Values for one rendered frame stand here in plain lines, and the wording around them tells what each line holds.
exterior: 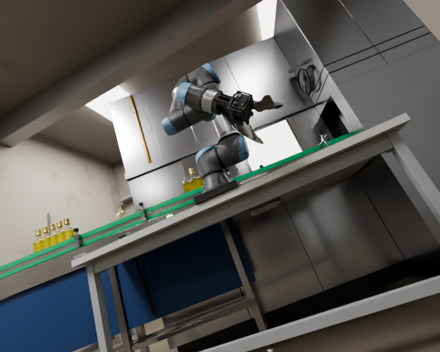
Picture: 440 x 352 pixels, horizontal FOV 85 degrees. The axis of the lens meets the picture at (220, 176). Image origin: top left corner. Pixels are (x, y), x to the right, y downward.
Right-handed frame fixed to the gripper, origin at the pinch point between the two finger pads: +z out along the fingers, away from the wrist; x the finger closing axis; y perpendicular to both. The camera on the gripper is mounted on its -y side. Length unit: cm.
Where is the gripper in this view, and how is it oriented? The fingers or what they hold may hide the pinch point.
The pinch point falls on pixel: (274, 125)
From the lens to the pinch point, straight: 79.2
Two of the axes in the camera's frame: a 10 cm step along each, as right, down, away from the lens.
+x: 4.7, -8.5, 2.4
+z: 8.6, 3.8, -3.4
